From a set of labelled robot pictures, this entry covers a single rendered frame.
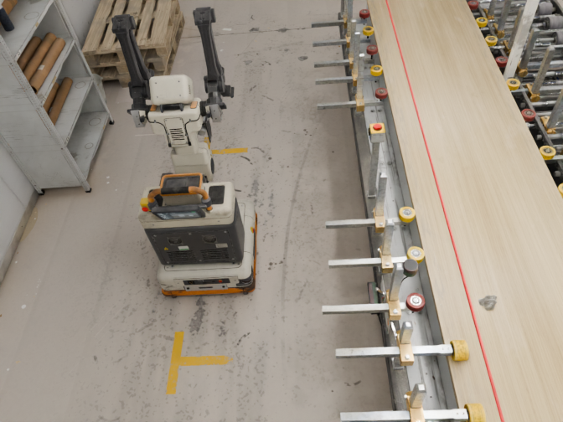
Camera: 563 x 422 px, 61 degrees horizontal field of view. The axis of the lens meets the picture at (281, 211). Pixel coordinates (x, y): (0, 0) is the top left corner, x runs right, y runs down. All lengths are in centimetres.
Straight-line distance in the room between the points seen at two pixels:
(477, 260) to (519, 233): 27
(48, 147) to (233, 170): 142
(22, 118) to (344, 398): 287
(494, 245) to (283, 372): 143
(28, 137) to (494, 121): 319
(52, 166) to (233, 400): 231
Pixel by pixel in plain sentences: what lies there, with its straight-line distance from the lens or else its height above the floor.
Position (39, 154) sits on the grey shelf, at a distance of 411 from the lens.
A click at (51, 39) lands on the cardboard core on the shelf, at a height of 95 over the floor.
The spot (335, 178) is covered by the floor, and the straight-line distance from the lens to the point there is 389.
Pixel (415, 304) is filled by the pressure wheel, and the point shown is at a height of 90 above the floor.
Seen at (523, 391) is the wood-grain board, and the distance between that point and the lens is 218.
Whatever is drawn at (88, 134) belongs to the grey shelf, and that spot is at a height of 14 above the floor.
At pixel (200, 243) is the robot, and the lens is 293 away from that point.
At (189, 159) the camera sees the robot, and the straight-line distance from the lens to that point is 295.
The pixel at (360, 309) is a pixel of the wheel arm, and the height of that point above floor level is 86.
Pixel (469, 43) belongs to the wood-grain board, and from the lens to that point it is 376.
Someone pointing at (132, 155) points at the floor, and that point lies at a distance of 446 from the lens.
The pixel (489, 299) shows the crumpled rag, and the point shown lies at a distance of 232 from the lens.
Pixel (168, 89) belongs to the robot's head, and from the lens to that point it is 269.
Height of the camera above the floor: 285
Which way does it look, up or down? 50 degrees down
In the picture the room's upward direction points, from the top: 8 degrees counter-clockwise
